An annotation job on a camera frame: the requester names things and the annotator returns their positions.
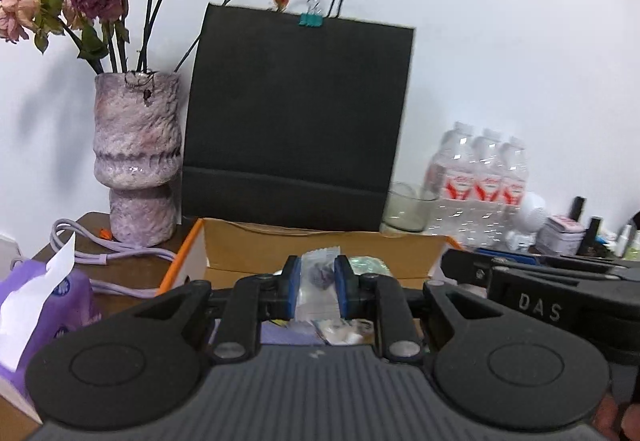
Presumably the purple woven pouch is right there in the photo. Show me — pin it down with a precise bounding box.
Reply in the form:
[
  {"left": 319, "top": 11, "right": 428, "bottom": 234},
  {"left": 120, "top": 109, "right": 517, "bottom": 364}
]
[{"left": 261, "top": 320, "right": 322, "bottom": 347}]

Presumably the purple tissue box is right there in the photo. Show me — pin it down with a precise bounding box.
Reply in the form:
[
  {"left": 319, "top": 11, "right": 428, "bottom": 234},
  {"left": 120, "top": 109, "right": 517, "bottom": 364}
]
[{"left": 0, "top": 231, "right": 104, "bottom": 425}]

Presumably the purple ceramic vase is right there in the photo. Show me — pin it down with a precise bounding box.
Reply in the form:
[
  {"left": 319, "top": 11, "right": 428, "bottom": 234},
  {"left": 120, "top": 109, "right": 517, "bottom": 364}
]
[{"left": 93, "top": 70, "right": 184, "bottom": 247}]

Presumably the red cardboard box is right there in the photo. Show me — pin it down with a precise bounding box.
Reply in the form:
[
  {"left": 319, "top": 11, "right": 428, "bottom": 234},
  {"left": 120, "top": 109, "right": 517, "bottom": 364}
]
[{"left": 157, "top": 216, "right": 462, "bottom": 348}]

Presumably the person's right hand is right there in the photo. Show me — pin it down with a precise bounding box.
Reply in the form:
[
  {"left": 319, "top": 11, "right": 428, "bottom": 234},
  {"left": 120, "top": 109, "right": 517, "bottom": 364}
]
[{"left": 594, "top": 392, "right": 640, "bottom": 441}]

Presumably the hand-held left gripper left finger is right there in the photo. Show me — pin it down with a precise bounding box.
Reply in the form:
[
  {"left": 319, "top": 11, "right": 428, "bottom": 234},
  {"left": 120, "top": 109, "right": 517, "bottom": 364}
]
[{"left": 132, "top": 255, "right": 304, "bottom": 365}]

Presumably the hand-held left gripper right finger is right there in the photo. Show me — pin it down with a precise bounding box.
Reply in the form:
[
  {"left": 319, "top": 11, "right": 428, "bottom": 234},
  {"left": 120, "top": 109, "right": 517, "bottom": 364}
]
[{"left": 333, "top": 254, "right": 502, "bottom": 365}]

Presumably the clear packet with purple content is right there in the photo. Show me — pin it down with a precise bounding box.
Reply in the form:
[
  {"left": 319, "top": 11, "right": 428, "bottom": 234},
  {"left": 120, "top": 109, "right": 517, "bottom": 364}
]
[{"left": 294, "top": 245, "right": 347, "bottom": 323}]

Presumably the green binder clip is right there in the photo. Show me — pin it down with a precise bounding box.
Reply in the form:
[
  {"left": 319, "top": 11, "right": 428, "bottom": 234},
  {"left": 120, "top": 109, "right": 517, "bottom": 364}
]
[{"left": 298, "top": 0, "right": 324, "bottom": 28}]

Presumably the clear water bottle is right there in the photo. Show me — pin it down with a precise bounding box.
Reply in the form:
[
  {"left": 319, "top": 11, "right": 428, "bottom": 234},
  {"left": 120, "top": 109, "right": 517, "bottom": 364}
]
[
  {"left": 470, "top": 128, "right": 504, "bottom": 248},
  {"left": 424, "top": 121, "right": 476, "bottom": 243},
  {"left": 500, "top": 136, "right": 530, "bottom": 223}
]

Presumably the white holder with small bottles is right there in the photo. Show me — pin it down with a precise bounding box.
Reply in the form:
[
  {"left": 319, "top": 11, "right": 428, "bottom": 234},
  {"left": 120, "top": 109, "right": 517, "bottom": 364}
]
[{"left": 614, "top": 223, "right": 640, "bottom": 262}]

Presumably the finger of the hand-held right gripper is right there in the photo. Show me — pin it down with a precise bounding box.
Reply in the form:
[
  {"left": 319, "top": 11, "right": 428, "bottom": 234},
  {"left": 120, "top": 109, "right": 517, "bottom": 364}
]
[
  {"left": 472, "top": 247, "right": 640, "bottom": 283},
  {"left": 440, "top": 248, "right": 501, "bottom": 296}
]

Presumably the black cosmetic bottle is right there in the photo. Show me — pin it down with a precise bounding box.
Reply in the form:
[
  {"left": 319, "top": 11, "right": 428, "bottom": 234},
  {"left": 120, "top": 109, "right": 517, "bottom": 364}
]
[{"left": 582, "top": 216, "right": 604, "bottom": 256}]

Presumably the white robot figure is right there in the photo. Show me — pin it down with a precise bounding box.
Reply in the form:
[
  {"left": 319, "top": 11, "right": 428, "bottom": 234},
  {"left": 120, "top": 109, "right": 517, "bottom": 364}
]
[{"left": 504, "top": 191, "right": 551, "bottom": 253}]

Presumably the black paper bag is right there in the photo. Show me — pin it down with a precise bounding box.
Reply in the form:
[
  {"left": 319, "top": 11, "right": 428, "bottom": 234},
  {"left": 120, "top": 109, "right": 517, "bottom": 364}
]
[{"left": 180, "top": 0, "right": 416, "bottom": 233}]

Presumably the grey tin box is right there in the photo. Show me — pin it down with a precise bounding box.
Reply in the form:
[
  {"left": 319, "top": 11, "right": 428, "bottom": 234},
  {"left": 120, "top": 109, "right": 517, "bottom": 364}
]
[{"left": 537, "top": 216, "right": 586, "bottom": 256}]

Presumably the clear glass cup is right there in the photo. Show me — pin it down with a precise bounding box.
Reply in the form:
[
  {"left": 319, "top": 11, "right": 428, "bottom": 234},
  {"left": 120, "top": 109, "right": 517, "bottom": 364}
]
[{"left": 380, "top": 180, "right": 441, "bottom": 235}]

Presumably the purple cable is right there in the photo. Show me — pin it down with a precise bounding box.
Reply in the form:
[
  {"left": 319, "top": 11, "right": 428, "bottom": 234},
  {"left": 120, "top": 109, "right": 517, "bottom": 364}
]
[{"left": 50, "top": 218, "right": 189, "bottom": 298}]

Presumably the iridescent plastic wrap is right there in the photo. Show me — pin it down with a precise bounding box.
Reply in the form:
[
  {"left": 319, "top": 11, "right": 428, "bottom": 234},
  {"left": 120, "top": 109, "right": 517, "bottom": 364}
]
[{"left": 350, "top": 255, "right": 392, "bottom": 278}]

